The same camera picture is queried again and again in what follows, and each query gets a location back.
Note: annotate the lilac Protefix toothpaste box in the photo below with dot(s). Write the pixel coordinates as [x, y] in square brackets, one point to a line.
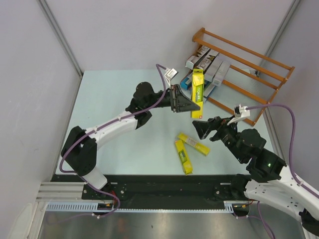
[221, 73]

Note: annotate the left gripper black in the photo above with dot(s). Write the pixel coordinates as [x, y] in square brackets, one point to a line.
[185, 104]

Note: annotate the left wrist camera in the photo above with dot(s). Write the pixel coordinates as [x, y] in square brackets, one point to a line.
[170, 73]

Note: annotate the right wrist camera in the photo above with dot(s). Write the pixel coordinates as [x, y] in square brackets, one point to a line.
[240, 113]

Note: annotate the white slotted cable duct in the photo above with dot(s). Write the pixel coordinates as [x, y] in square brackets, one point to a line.
[79, 207]

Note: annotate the blue toothpaste box with barcode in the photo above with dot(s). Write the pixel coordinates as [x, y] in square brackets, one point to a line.
[186, 82]

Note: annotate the silver black R&O charcoal box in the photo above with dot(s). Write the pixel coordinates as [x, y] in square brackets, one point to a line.
[194, 59]

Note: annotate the yellow curaprox box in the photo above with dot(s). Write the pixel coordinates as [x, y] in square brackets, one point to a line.
[197, 92]
[197, 145]
[183, 157]

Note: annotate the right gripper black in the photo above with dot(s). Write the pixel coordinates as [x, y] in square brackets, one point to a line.
[203, 127]

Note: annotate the lilac text-side toothpaste box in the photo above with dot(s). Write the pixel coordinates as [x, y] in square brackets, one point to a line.
[213, 68]

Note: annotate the aluminium frame rail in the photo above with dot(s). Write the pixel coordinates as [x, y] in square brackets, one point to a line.
[60, 192]

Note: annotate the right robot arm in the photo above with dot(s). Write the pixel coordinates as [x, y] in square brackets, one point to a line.
[270, 179]

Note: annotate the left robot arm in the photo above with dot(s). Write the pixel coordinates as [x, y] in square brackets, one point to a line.
[81, 146]

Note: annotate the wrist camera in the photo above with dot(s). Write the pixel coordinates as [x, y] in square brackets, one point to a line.
[170, 73]
[240, 113]

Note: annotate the orange wooden shelf rack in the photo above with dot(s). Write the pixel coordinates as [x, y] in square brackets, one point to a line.
[253, 79]

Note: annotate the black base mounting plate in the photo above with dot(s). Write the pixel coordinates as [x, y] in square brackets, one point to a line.
[176, 192]

